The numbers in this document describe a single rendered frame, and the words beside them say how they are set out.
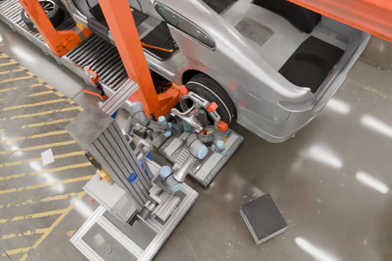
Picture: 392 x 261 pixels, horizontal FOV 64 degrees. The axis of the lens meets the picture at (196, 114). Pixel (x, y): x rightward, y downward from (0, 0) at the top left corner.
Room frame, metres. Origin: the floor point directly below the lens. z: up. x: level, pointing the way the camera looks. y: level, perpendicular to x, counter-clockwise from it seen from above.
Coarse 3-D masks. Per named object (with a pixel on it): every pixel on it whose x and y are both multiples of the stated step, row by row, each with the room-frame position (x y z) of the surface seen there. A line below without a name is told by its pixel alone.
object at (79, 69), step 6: (48, 48) 3.84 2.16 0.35; (66, 60) 3.49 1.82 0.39; (72, 66) 3.41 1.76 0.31; (78, 66) 3.32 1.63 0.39; (78, 72) 3.33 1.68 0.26; (84, 72) 3.19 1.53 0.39; (90, 78) 3.09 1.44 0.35; (102, 84) 2.91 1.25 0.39; (108, 90) 2.80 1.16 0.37; (114, 90) 2.77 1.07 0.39; (108, 96) 2.86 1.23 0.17; (126, 102) 2.54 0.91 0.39
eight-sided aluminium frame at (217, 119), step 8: (184, 96) 2.02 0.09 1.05; (192, 96) 1.95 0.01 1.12; (184, 104) 2.10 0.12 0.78; (200, 104) 1.86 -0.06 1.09; (208, 104) 1.83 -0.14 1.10; (208, 112) 1.78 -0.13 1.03; (216, 112) 1.78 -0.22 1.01; (216, 120) 1.71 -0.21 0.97; (208, 128) 1.81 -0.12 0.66; (216, 128) 1.71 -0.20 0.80
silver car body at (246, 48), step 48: (96, 0) 4.01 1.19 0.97; (144, 0) 3.93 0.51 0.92; (192, 0) 2.46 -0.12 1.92; (240, 0) 3.51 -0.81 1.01; (144, 48) 2.94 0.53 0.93; (192, 48) 2.18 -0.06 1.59; (240, 48) 1.92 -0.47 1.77; (288, 48) 2.61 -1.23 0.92; (336, 48) 2.51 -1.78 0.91; (240, 96) 1.76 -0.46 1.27; (288, 96) 1.46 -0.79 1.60
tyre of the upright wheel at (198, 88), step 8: (192, 80) 2.17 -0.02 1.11; (200, 80) 2.11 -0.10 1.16; (208, 80) 2.09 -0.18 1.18; (192, 88) 2.04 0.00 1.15; (200, 88) 2.00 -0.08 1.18; (208, 88) 1.99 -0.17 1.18; (216, 88) 1.98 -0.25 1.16; (208, 96) 1.89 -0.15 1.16; (224, 96) 1.91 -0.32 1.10; (216, 104) 1.82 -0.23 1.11; (232, 104) 1.86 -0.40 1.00; (224, 112) 1.76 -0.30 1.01; (232, 112) 1.81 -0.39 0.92; (224, 120) 1.74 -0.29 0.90
